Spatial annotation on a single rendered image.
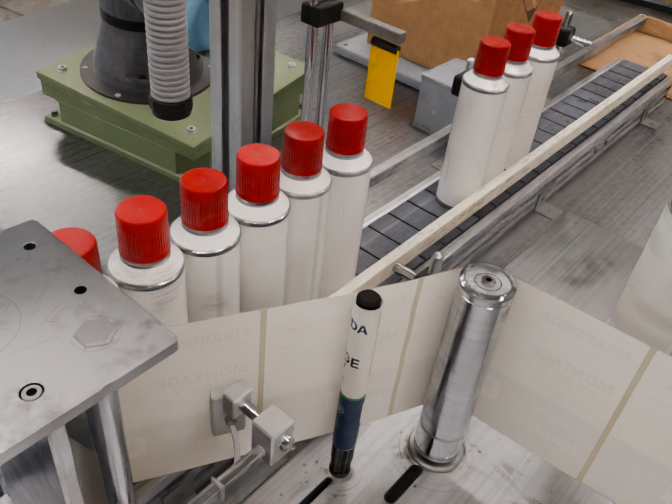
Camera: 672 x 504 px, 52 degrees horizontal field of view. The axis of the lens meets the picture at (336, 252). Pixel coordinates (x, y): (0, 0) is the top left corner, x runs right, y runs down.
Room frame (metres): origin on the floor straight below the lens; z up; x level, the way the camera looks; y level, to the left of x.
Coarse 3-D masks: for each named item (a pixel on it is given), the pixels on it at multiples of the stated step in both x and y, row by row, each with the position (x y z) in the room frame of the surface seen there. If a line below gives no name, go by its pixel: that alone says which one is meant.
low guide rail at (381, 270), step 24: (648, 72) 1.11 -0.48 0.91; (624, 96) 1.02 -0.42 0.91; (576, 120) 0.90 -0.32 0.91; (552, 144) 0.82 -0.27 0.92; (528, 168) 0.77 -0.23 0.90; (480, 192) 0.68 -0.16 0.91; (456, 216) 0.63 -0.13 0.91; (408, 240) 0.57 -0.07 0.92; (432, 240) 0.59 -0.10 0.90; (384, 264) 0.53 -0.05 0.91; (360, 288) 0.49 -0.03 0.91
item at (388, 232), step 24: (624, 72) 1.19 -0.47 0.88; (576, 96) 1.06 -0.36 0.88; (600, 96) 1.07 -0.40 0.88; (552, 120) 0.96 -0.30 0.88; (600, 120) 0.99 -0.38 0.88; (576, 144) 0.90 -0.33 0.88; (432, 192) 0.72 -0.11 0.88; (504, 192) 0.74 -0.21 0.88; (384, 216) 0.66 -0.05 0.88; (408, 216) 0.67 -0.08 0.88; (432, 216) 0.67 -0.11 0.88; (480, 216) 0.68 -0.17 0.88; (384, 240) 0.61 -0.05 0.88; (360, 264) 0.57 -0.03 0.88; (408, 264) 0.58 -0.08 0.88
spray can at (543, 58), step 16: (544, 16) 0.81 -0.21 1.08; (560, 16) 0.82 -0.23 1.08; (544, 32) 0.80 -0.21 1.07; (544, 48) 0.80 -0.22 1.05; (544, 64) 0.79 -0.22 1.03; (544, 80) 0.80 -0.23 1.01; (528, 96) 0.79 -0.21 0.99; (544, 96) 0.80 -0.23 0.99; (528, 112) 0.79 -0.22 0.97; (528, 128) 0.79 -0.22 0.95; (512, 144) 0.79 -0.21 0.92; (528, 144) 0.80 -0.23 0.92; (512, 160) 0.79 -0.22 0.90
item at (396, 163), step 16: (640, 16) 1.25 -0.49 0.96; (624, 32) 1.16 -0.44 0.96; (592, 48) 1.06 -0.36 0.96; (560, 64) 0.98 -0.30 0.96; (576, 64) 1.02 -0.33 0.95; (448, 128) 0.74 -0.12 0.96; (416, 144) 0.69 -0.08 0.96; (432, 144) 0.70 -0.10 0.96; (400, 160) 0.65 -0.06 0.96; (416, 160) 0.68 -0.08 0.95; (384, 176) 0.63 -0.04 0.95
